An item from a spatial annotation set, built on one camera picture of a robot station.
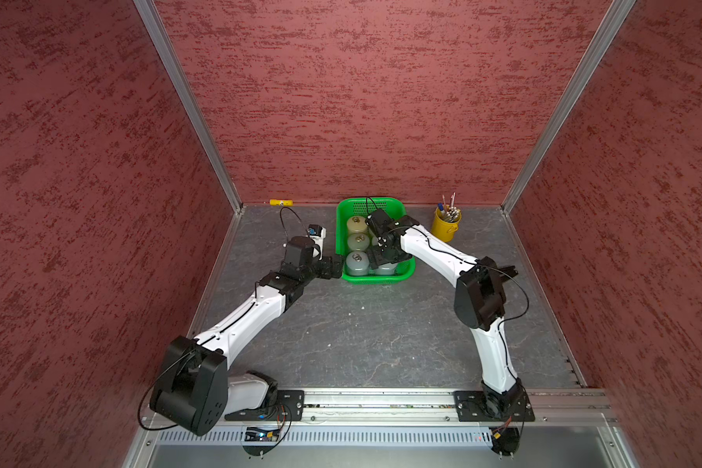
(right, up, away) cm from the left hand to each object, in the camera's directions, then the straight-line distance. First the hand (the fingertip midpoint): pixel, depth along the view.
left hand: (329, 261), depth 86 cm
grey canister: (+8, -2, +6) cm, 11 cm away
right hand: (+19, -1, +9) cm, 21 cm away
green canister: (+9, +5, +12) cm, 15 cm away
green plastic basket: (+11, +19, +28) cm, 35 cm away
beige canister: (+8, +12, +15) cm, 20 cm away
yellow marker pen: (-24, +21, +36) cm, 48 cm away
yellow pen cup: (+40, +9, +19) cm, 45 cm away
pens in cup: (+40, +15, +11) cm, 44 cm away
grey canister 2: (+18, -3, +6) cm, 19 cm away
